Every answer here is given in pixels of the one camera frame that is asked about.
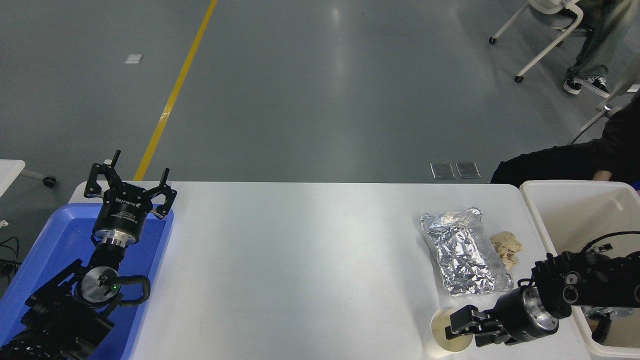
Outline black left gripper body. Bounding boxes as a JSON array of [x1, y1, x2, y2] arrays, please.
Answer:
[[93, 182, 154, 235]]

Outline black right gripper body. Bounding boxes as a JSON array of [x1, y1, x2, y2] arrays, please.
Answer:
[[486, 288, 540, 346]]

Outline white paper cup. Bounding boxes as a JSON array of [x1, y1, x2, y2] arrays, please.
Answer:
[[422, 306, 475, 359]]

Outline crumpled foil tray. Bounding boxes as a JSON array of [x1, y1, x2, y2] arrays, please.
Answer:
[[419, 206, 515, 297]]

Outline blue plastic tray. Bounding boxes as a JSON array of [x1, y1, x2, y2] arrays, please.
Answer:
[[0, 202, 175, 360]]

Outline crumpled tan paper ball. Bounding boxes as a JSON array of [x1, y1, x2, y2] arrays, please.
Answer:
[[490, 231, 523, 273]]

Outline white wheeled side table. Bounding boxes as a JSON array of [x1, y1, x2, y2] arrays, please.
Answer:
[[0, 159, 57, 199]]

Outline large pale plastic bin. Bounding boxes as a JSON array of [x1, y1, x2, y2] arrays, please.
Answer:
[[520, 180, 640, 360]]

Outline person in black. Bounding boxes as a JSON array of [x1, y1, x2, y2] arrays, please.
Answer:
[[491, 92, 640, 184]]

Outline person seated on chair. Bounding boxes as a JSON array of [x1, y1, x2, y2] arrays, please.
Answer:
[[563, 0, 640, 99]]

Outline white wheeled chair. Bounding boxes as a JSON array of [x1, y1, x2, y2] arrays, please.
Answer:
[[489, 0, 587, 84]]

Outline black floor cables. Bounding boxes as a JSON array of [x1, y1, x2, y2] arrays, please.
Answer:
[[0, 236, 21, 277]]

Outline grey chair frame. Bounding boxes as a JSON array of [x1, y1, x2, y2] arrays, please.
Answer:
[[569, 52, 640, 146]]

